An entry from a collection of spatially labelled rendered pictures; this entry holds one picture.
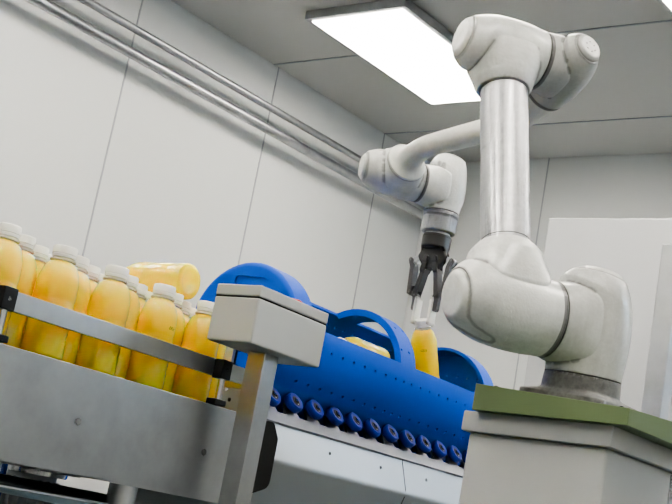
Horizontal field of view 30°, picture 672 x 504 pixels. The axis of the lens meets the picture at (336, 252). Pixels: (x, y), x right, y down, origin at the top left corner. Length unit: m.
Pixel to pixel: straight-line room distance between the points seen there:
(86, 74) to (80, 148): 0.39
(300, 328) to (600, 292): 0.63
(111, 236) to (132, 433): 4.73
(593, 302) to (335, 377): 0.57
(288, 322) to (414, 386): 0.77
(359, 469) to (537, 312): 0.59
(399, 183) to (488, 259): 0.75
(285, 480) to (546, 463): 0.53
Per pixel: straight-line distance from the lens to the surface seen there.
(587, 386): 2.48
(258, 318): 2.11
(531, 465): 2.41
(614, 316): 2.50
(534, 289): 2.42
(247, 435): 2.16
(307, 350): 2.22
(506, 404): 2.42
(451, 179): 3.20
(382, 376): 2.78
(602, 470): 2.35
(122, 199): 6.81
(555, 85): 2.80
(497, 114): 2.63
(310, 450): 2.61
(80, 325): 2.00
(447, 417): 3.05
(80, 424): 1.99
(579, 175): 8.42
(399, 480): 2.89
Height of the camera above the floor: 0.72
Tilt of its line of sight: 12 degrees up
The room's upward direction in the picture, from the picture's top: 11 degrees clockwise
